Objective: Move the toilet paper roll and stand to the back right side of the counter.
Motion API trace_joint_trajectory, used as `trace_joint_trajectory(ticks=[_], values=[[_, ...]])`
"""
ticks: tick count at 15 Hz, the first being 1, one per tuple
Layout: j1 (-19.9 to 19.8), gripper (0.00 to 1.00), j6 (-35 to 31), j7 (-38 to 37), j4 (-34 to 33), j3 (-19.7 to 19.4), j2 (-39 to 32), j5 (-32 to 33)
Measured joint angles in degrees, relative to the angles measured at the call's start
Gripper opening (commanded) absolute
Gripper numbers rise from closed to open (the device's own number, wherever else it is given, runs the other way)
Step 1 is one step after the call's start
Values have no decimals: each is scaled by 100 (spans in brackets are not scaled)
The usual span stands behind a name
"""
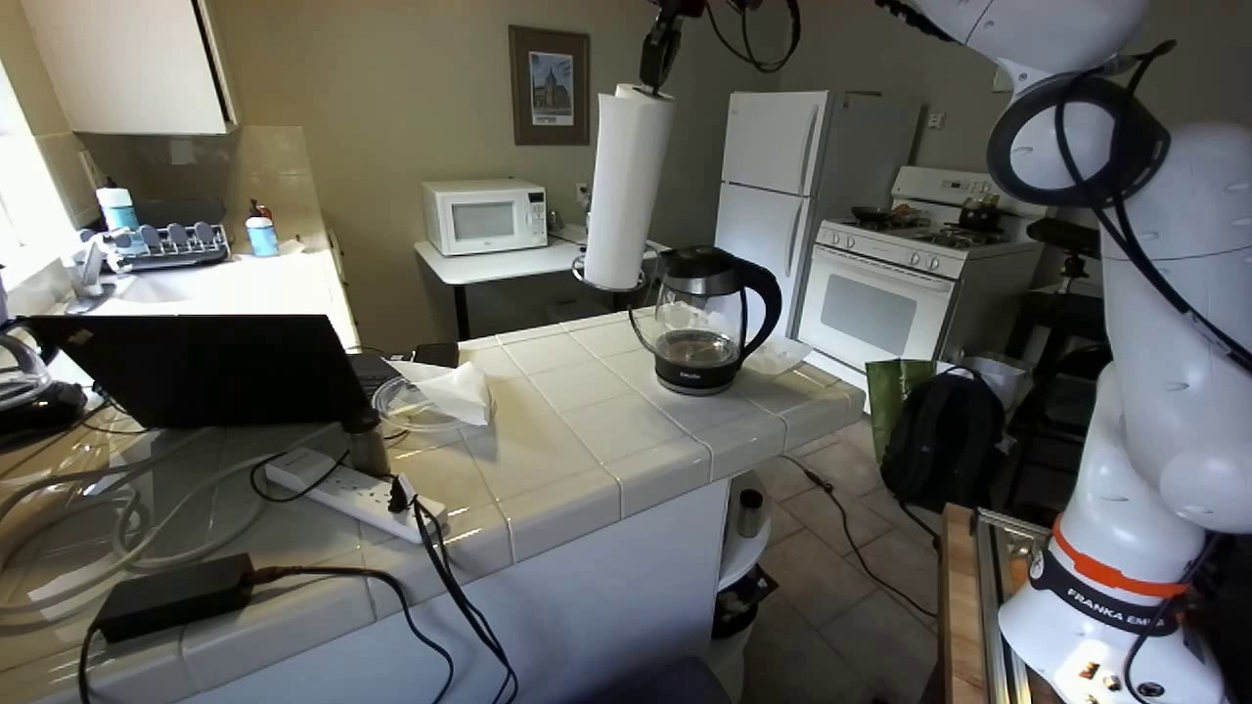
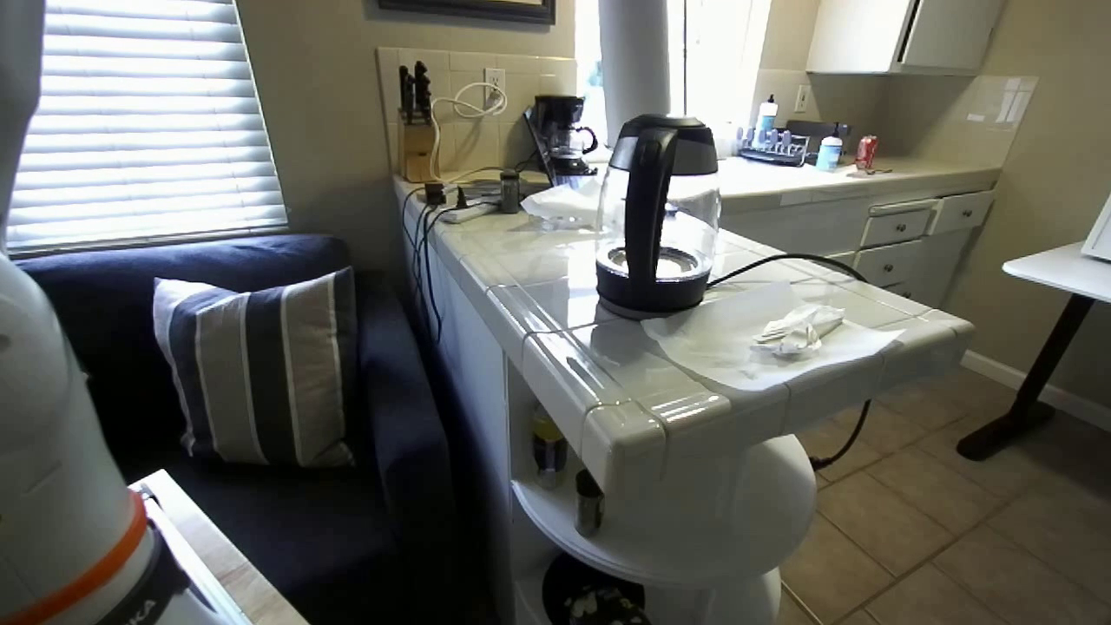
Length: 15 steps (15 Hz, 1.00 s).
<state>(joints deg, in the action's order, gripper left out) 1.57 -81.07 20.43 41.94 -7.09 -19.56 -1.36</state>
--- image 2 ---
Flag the black patterned shelf item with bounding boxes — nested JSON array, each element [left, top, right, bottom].
[[537, 553, 653, 625]]

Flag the clear plastic sheet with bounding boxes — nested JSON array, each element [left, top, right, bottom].
[[640, 282, 909, 407]]

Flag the wall outlet white cable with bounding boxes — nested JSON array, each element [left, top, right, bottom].
[[442, 64, 513, 125]]

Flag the white window blinds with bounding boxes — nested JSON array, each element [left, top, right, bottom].
[[4, 0, 291, 259]]

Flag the dark blue couch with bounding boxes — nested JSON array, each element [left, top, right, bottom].
[[15, 231, 468, 625]]

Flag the black framed picture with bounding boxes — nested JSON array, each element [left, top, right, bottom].
[[372, 0, 559, 27]]

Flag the wooden knife block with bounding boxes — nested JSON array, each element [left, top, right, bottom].
[[392, 54, 442, 183]]

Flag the crumpled white tissue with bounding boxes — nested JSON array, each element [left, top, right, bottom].
[[749, 299, 852, 361]]

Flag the dark shelf bottle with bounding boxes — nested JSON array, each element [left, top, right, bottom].
[[572, 466, 608, 539]]

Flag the white blue soap bottle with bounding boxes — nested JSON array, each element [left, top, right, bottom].
[[749, 95, 780, 154]]

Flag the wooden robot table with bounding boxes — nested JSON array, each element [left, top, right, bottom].
[[130, 466, 311, 625]]

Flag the white upper cabinet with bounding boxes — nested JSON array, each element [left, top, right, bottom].
[[802, 0, 1009, 81]]

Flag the black coffee maker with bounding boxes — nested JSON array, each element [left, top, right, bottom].
[[528, 89, 603, 183]]

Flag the black kettle power cord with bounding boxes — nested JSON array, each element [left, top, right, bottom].
[[701, 246, 877, 476]]

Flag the blue dish rack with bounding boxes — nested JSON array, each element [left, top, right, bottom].
[[737, 117, 818, 169]]

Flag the black power strip cable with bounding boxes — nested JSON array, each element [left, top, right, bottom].
[[395, 176, 456, 359]]

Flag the white power strip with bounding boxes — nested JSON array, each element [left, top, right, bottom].
[[427, 191, 509, 229]]

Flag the red can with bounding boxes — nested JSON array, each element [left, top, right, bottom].
[[853, 133, 887, 176]]

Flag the striped grey white pillow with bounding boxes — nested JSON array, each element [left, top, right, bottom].
[[147, 265, 363, 472]]

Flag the white table black legs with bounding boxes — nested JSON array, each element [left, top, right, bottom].
[[954, 238, 1111, 466]]

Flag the white lower cabinets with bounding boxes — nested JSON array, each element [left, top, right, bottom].
[[718, 180, 1005, 314]]

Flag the glass electric kettle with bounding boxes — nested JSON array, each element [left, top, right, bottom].
[[590, 112, 730, 318]]

